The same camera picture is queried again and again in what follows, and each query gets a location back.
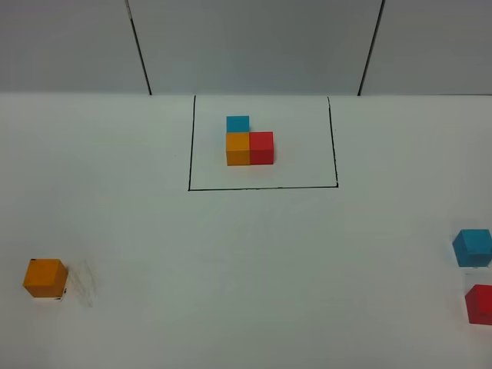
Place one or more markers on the orange template block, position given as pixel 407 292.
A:
pixel 238 148

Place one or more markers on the red template block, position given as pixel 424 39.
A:
pixel 261 148

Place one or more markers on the blue template block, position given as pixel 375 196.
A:
pixel 237 124

